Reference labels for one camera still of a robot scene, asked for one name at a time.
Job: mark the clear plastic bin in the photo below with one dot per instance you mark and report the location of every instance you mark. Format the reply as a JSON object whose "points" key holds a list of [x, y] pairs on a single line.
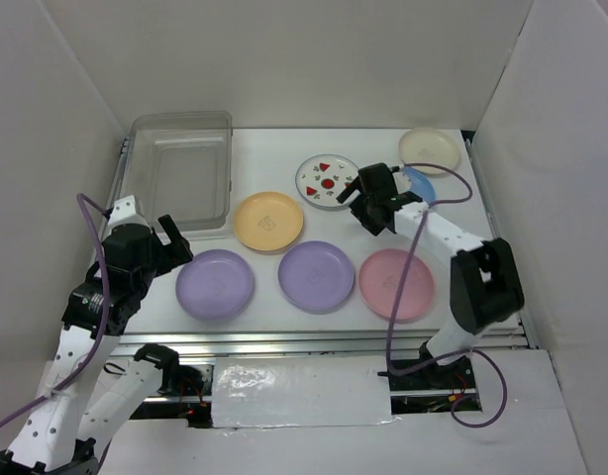
{"points": [[179, 164]]}

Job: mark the purple plate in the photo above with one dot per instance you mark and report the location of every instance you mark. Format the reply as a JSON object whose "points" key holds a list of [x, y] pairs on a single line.
{"points": [[215, 286], [316, 276]]}

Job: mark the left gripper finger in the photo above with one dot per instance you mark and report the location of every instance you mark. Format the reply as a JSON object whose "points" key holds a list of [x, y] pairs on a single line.
{"points": [[177, 253], [170, 228]]}

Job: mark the white strawberry pattern plate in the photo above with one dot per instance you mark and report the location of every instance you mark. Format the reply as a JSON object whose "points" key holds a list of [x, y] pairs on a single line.
{"points": [[320, 179]]}

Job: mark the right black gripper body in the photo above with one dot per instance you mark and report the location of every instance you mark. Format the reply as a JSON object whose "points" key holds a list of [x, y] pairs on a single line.
{"points": [[362, 210]]}

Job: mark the cream plate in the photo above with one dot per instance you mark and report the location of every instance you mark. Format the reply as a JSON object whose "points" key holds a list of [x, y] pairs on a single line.
{"points": [[426, 149]]}

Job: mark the pink plate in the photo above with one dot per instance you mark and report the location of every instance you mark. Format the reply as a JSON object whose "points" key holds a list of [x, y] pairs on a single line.
{"points": [[378, 280]]}

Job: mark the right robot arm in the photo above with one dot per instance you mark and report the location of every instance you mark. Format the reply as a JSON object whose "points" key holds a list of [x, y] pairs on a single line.
{"points": [[485, 287]]}

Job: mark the white foil cover panel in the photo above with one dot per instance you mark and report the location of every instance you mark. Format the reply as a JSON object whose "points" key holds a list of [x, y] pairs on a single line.
{"points": [[291, 392]]}

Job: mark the blue plate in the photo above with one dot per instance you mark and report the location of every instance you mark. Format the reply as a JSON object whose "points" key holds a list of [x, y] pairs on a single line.
{"points": [[409, 179]]}

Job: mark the yellow plate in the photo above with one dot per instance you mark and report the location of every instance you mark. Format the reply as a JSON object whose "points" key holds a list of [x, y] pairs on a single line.
{"points": [[268, 221]]}

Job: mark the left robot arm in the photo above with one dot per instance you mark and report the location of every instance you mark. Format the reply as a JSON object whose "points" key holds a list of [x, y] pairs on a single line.
{"points": [[65, 433]]}

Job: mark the aluminium front rail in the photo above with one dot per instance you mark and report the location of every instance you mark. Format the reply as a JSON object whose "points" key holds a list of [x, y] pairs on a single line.
{"points": [[298, 343]]}

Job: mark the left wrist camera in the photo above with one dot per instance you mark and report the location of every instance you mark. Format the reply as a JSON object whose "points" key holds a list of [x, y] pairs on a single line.
{"points": [[126, 211]]}

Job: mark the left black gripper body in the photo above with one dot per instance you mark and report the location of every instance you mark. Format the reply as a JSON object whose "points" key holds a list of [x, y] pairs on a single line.
{"points": [[153, 268]]}

